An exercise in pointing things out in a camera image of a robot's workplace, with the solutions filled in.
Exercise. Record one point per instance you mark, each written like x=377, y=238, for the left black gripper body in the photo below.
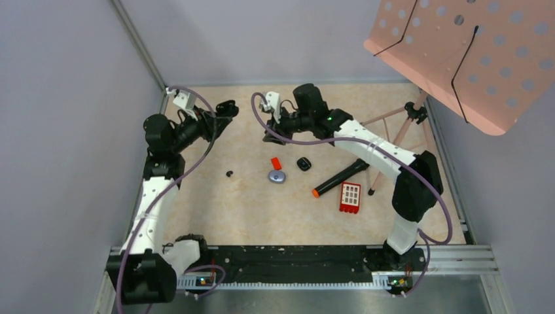
x=203, y=127

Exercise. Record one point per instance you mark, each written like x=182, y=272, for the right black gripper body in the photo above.
x=290, y=123

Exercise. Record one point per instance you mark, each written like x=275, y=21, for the lavender earbud charging case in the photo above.
x=277, y=176

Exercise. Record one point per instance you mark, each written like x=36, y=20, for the black earbud charging case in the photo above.
x=227, y=109

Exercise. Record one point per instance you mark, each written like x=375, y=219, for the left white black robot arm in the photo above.
x=142, y=272

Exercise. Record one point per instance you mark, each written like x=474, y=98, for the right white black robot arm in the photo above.
x=417, y=183

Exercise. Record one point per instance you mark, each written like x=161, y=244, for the small red block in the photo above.
x=276, y=164

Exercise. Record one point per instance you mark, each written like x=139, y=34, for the black microphone orange tip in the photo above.
x=358, y=166

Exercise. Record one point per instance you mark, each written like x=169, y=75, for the red white toy block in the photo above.
x=350, y=200

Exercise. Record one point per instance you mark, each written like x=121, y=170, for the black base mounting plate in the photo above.
x=309, y=267

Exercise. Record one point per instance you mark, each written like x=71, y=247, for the pink perforated music stand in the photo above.
x=487, y=61

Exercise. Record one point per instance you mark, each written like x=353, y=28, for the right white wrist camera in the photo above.
x=271, y=104

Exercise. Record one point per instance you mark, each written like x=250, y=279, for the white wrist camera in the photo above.
x=185, y=99
x=271, y=104

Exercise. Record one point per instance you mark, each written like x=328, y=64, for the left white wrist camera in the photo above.
x=185, y=99

